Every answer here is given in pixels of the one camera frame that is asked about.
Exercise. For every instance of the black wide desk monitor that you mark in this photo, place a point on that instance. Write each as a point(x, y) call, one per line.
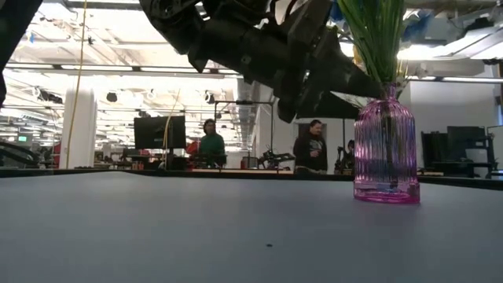
point(467, 137)

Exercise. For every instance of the black table frame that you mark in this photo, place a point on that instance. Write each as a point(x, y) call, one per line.
point(78, 172)

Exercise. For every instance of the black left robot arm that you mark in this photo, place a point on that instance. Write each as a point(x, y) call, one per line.
point(173, 19)

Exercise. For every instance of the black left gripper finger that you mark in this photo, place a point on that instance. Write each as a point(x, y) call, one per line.
point(330, 110)
point(342, 74)

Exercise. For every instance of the green exit sign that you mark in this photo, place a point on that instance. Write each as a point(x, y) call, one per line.
point(22, 138)

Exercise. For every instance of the pink ribbed glass vase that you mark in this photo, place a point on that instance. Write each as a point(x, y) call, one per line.
point(385, 157)

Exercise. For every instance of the black upright panel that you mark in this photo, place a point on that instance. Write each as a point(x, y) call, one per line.
point(434, 145)

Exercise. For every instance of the yellow tulip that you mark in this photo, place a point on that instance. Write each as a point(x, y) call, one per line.
point(357, 56)

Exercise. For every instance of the blue-grey table mat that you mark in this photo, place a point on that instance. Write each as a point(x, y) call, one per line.
point(196, 236)

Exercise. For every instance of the black monitor on stand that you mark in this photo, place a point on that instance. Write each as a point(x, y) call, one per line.
point(159, 131)

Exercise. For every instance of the white round pillar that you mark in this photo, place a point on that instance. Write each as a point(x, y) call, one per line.
point(78, 126)

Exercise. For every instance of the person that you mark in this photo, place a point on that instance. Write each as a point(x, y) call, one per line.
point(348, 155)
point(212, 145)
point(311, 149)

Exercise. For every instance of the black background robot arm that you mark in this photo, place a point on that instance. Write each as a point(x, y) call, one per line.
point(275, 159)

